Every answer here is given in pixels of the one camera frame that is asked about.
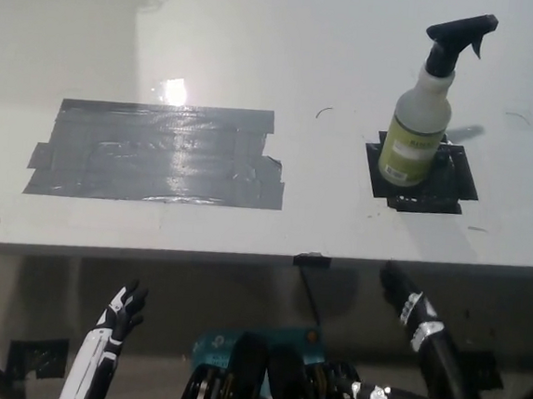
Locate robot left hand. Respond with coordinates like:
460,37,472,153
93,275,151,345

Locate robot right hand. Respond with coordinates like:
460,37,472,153
347,258,500,399

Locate green label spray bottle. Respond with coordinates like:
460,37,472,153
374,4,501,194

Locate robot torso black teal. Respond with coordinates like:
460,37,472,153
175,314,384,399

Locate black tape square spot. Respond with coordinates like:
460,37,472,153
359,127,486,220

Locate black floor tape patch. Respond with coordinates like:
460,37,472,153
454,348,507,394
3,332,71,391

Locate black cable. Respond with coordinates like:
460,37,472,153
293,263,329,330

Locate large grey duct tape patch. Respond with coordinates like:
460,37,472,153
20,88,292,219

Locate black cable clip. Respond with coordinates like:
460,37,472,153
291,251,333,270

